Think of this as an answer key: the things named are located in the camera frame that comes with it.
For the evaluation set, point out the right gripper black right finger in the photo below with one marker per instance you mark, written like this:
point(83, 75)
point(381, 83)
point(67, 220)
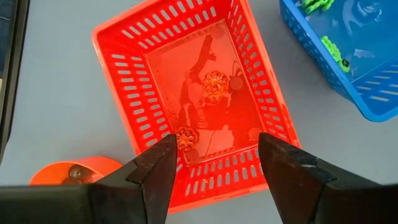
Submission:
point(295, 186)

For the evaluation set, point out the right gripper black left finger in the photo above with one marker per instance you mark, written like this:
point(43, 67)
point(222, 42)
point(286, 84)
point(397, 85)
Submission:
point(149, 186)

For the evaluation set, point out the translucent orange pumpkin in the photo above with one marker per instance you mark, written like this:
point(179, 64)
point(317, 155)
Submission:
point(215, 84)
point(186, 138)

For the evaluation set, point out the small dark brown ball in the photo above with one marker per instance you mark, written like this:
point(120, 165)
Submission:
point(77, 171)
point(71, 181)

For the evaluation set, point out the small green skeleton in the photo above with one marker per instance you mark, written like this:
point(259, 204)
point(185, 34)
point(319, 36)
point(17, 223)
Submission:
point(317, 4)
point(335, 53)

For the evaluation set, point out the orange plastic bowl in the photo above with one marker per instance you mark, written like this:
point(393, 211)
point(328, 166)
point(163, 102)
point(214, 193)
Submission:
point(102, 165)

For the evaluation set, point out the red plastic basket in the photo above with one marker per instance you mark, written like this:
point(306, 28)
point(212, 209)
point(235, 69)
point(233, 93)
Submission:
point(168, 68)

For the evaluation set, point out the blue plastic basket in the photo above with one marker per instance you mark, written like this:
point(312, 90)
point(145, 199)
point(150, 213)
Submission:
point(367, 37)

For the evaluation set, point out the black table frame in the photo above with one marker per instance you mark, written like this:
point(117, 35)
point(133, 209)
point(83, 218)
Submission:
point(17, 46)

